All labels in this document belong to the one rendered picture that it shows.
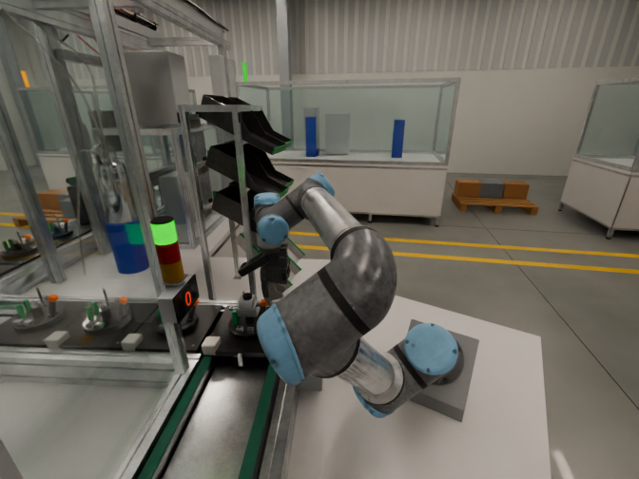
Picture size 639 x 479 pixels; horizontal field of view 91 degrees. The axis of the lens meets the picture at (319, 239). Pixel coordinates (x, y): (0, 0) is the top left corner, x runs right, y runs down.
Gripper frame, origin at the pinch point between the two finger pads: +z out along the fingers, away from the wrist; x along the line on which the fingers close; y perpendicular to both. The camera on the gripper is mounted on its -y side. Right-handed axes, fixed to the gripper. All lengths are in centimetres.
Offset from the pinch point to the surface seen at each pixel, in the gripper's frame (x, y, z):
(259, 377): -16.4, -0.4, 15.7
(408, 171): 374, 123, 27
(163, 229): -21.1, -17.2, -32.7
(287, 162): 397, -54, 19
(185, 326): -3.4, -27.1, 8.2
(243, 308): -2.2, -7.4, 1.4
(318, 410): -21.7, 17.3, 21.3
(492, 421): -23, 65, 22
